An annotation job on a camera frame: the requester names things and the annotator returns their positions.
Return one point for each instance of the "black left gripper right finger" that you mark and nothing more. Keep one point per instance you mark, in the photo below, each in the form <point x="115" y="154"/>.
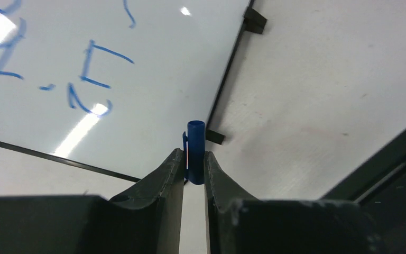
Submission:
<point x="238" y="222"/>

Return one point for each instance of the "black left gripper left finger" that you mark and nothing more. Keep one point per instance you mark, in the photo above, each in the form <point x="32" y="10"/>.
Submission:
<point x="145" y="218"/>

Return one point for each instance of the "blue marker cap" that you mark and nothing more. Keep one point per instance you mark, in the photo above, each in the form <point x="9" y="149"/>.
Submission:
<point x="194" y="148"/>

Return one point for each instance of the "white whiteboard black frame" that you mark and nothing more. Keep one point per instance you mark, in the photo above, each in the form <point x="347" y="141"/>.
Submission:
<point x="110" y="86"/>

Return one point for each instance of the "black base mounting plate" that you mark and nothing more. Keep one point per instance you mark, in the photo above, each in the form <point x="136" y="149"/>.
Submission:
<point x="379" y="187"/>

